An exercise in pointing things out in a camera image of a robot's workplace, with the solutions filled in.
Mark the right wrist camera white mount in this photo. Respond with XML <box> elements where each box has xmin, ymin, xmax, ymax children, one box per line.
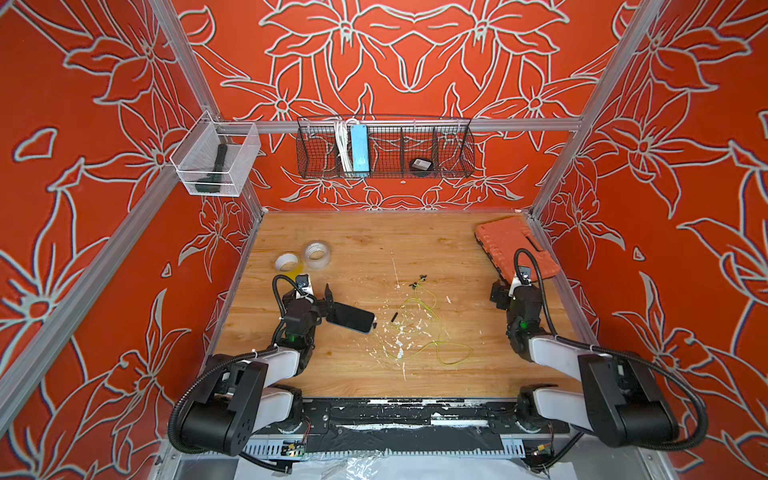
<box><xmin>509</xmin><ymin>266</ymin><xmax>534</xmax><ymax>297</ymax></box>

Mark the orange plastic tool case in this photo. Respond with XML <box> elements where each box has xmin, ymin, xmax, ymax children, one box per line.
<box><xmin>474</xmin><ymin>217</ymin><xmax>561</xmax><ymax>285</ymax></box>

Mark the aluminium frame post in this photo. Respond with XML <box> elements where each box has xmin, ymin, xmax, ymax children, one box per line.
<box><xmin>529</xmin><ymin>0</ymin><xmax>663</xmax><ymax>220</ymax></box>
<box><xmin>150</xmin><ymin>1</ymin><xmax>263</xmax><ymax>219</ymax></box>

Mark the aluminium frame post left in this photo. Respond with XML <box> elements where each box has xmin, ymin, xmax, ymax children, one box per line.
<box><xmin>150</xmin><ymin>1</ymin><xmax>263</xmax><ymax>219</ymax></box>

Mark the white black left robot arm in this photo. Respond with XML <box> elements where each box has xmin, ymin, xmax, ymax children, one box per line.
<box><xmin>167</xmin><ymin>274</ymin><xmax>335</xmax><ymax>456</ymax></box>

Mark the light blue power bank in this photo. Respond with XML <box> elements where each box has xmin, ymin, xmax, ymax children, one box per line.
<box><xmin>350</xmin><ymin>123</ymin><xmax>370</xmax><ymax>177</ymax></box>

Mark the aluminium horizontal back bar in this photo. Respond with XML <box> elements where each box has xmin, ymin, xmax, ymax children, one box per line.
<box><xmin>217</xmin><ymin>117</ymin><xmax>583</xmax><ymax>136</ymax></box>

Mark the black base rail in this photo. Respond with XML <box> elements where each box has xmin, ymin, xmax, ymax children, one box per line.
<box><xmin>248</xmin><ymin>395</ymin><xmax>559</xmax><ymax>457</ymax></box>

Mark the yellow tape roll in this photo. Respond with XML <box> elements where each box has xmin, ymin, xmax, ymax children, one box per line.
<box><xmin>274</xmin><ymin>252</ymin><xmax>303</xmax><ymax>280</ymax></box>

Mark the aluminium frame post right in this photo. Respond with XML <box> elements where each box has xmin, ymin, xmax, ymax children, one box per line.
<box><xmin>529</xmin><ymin>0</ymin><xmax>663</xmax><ymax>220</ymax></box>

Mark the small black charger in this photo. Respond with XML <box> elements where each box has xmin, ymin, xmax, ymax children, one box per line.
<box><xmin>409</xmin><ymin>158</ymin><xmax>434</xmax><ymax>175</ymax></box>

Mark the clear acrylic box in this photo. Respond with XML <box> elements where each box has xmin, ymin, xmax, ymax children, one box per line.
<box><xmin>170</xmin><ymin>112</ymin><xmax>261</xmax><ymax>197</ymax></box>

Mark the aluminium left side bar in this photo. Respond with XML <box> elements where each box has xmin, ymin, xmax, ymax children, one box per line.
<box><xmin>1</xmin><ymin>166</ymin><xmax>178</xmax><ymax>433</ymax></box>

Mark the white cable bundle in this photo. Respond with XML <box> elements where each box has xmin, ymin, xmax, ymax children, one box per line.
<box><xmin>334</xmin><ymin>119</ymin><xmax>353</xmax><ymax>175</ymax></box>

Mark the clear tape roll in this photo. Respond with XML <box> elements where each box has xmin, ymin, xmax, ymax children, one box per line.
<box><xmin>303</xmin><ymin>241</ymin><xmax>332</xmax><ymax>270</ymax></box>

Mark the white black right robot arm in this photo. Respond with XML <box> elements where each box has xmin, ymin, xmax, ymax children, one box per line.
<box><xmin>491</xmin><ymin>248</ymin><xmax>709</xmax><ymax>451</ymax></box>

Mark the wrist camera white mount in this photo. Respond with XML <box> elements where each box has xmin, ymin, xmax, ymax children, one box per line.
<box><xmin>295</xmin><ymin>273</ymin><xmax>314</xmax><ymax>300</ymax></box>
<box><xmin>509</xmin><ymin>266</ymin><xmax>534</xmax><ymax>297</ymax></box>

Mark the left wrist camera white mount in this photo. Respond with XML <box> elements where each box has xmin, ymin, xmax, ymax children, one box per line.
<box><xmin>295</xmin><ymin>273</ymin><xmax>314</xmax><ymax>300</ymax></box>

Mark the black wire basket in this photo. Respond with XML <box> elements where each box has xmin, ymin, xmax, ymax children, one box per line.
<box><xmin>296</xmin><ymin>115</ymin><xmax>476</xmax><ymax>180</ymax></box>

